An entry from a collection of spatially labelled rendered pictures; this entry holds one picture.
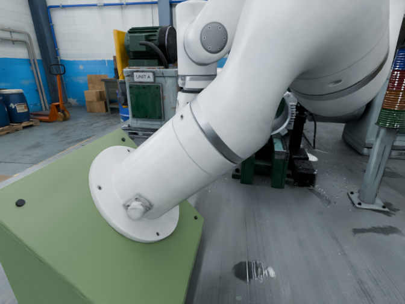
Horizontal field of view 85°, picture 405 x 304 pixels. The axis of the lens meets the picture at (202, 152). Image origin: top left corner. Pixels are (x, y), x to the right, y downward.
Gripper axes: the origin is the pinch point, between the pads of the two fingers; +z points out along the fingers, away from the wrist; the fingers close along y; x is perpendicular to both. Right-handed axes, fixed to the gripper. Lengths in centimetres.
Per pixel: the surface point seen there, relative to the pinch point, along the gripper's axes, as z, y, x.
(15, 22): -121, -179, 704
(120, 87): -10, -9, 83
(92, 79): 14, -30, 677
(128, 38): -34, -2, 83
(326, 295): 17.2, 10.8, -31.0
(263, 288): 17.2, 1.7, -25.4
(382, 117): -8.2, 44.0, -15.2
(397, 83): -16.4, 44.0, -16.3
